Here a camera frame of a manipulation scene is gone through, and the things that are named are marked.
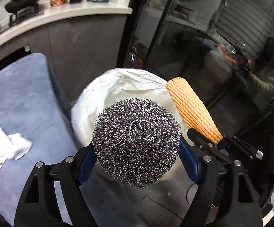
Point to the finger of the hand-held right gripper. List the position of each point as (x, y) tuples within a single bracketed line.
[(243, 146), (204, 144)]

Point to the yellow corn cob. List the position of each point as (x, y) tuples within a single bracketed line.
[(191, 106)]

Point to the white kitchen countertop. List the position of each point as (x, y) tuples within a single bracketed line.
[(68, 14)]

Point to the white bag-lined trash bin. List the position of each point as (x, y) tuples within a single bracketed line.
[(127, 85)]

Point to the steel wool scourer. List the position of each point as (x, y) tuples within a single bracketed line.
[(137, 141)]

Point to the glass sliding door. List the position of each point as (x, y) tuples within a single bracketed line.
[(174, 40)]

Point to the dark grey kitchen cabinet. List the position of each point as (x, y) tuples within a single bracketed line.
[(87, 47)]

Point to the crumpled white tissue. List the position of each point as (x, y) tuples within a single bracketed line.
[(4, 144)]

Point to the black gas stove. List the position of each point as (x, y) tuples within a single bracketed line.
[(24, 13)]

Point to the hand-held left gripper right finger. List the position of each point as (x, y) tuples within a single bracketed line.
[(189, 162)]

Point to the red instant noodle cup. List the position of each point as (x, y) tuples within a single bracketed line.
[(57, 0)]

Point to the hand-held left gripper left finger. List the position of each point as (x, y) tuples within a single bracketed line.
[(87, 164)]

